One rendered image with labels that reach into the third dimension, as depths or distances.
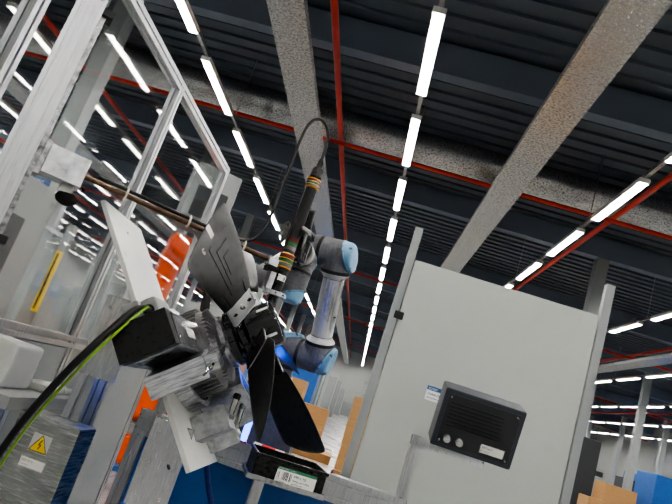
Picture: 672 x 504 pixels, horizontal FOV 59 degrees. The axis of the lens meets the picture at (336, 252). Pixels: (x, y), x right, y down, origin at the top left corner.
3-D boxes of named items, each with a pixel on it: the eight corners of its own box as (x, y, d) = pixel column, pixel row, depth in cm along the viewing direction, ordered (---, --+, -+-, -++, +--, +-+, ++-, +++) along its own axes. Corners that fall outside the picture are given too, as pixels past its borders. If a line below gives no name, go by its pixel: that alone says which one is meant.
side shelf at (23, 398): (-89, 376, 134) (-83, 363, 135) (2, 382, 169) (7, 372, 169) (5, 410, 131) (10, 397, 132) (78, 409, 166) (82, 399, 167)
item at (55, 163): (32, 170, 133) (48, 137, 135) (30, 175, 139) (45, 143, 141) (78, 190, 137) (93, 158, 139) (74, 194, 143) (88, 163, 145)
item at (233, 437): (210, 454, 151) (200, 429, 151) (213, 446, 157) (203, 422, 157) (240, 442, 152) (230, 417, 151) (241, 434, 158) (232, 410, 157)
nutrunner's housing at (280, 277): (267, 301, 163) (319, 155, 174) (261, 301, 166) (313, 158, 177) (279, 306, 165) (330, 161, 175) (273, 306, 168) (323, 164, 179)
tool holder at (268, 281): (261, 289, 161) (273, 256, 163) (251, 288, 167) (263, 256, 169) (289, 300, 165) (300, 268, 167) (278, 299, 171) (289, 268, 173)
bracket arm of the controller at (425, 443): (410, 443, 188) (413, 434, 188) (409, 443, 191) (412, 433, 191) (482, 468, 185) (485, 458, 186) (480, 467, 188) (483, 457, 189)
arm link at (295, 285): (273, 299, 198) (284, 269, 201) (303, 308, 195) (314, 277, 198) (265, 293, 191) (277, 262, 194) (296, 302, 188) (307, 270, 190)
